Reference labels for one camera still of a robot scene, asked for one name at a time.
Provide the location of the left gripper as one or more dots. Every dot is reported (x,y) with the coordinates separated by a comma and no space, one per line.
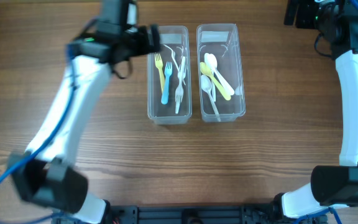
(144,33)

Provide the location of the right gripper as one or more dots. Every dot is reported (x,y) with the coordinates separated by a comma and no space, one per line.
(303,18)

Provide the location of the yellow plastic fork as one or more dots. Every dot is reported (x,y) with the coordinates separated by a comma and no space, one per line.
(159,66)

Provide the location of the bent white plastic fork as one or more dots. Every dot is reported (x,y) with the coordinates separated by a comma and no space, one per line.
(175,62)

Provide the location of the light blue plastic fork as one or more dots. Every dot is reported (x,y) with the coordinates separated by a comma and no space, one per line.
(167,72)

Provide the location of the white fork top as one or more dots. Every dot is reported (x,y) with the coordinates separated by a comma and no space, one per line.
(177,107)

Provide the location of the yellow plastic spoon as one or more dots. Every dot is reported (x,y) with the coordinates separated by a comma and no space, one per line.
(220,88)

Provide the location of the white thick-handled spoon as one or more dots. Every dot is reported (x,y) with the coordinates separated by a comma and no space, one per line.
(213,63)

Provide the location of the white thin spoon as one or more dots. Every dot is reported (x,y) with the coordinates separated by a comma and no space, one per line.
(207,87)

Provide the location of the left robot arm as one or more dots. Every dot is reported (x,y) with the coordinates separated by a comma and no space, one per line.
(44,174)

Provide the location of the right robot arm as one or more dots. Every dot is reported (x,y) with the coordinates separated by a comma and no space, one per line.
(330,187)

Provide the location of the left clear plastic container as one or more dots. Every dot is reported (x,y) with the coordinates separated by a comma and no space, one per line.
(177,38)

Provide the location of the clear plastic container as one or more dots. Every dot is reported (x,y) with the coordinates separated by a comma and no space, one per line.
(222,40)
(177,38)

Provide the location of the right clear plastic container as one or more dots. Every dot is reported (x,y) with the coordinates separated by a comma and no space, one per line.
(222,40)

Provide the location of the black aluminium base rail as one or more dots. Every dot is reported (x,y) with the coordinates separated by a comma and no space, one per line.
(246,214)

